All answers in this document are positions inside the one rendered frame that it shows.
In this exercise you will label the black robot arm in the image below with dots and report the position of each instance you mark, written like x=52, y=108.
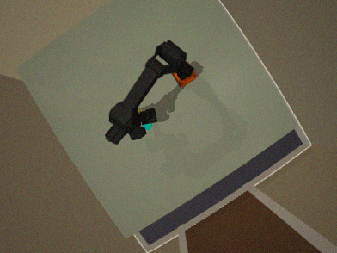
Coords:
x=124, y=115

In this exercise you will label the cyan circle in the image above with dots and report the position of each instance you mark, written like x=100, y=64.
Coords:
x=147, y=126

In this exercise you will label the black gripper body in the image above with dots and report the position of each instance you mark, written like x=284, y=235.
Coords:
x=150, y=116

